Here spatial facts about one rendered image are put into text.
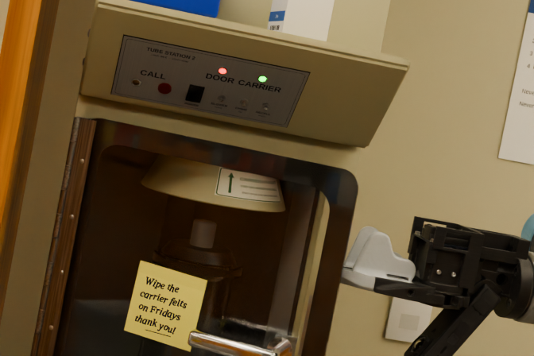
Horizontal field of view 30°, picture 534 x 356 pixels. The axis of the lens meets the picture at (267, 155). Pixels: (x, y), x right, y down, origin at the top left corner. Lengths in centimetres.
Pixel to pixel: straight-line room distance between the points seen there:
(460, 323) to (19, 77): 51
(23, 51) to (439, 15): 81
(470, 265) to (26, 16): 50
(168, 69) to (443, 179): 72
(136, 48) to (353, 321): 76
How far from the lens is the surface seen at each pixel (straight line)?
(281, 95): 104
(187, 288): 103
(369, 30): 113
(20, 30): 100
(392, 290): 101
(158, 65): 102
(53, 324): 110
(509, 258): 107
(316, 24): 103
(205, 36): 99
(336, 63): 101
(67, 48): 152
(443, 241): 102
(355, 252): 104
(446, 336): 105
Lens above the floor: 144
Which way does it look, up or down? 3 degrees down
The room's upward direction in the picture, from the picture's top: 11 degrees clockwise
